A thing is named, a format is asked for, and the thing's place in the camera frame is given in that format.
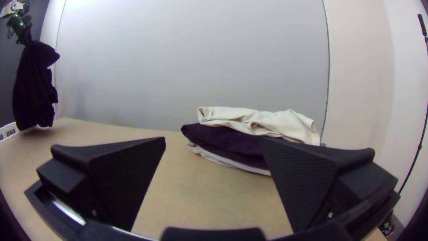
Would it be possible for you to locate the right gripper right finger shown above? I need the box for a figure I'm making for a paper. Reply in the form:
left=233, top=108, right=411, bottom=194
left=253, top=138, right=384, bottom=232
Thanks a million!
left=260, top=136, right=399, bottom=233

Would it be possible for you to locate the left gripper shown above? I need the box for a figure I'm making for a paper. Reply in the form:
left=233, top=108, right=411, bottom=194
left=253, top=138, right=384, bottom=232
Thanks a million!
left=16, top=25, right=35, bottom=46

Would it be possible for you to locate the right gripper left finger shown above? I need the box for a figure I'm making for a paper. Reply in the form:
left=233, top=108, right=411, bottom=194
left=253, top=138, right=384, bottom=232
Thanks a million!
left=36, top=136, right=167, bottom=232

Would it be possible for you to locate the black t-shirt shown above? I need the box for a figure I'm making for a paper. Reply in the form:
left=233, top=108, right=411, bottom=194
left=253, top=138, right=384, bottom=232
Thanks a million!
left=12, top=40, right=61, bottom=131

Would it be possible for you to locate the pile of folded clothes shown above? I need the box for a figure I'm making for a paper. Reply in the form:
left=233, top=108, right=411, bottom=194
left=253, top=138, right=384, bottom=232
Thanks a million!
left=181, top=106, right=327, bottom=177

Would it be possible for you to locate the white laundry basket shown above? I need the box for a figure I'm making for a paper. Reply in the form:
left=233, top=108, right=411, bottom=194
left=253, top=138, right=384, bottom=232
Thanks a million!
left=0, top=122, right=18, bottom=143

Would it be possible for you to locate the black stand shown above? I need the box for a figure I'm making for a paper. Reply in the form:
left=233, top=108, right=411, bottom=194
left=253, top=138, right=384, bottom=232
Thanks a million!
left=417, top=13, right=428, bottom=54

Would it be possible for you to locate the black cable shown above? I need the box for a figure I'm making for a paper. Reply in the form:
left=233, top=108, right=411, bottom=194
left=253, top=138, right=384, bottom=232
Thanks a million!
left=397, top=100, right=428, bottom=195

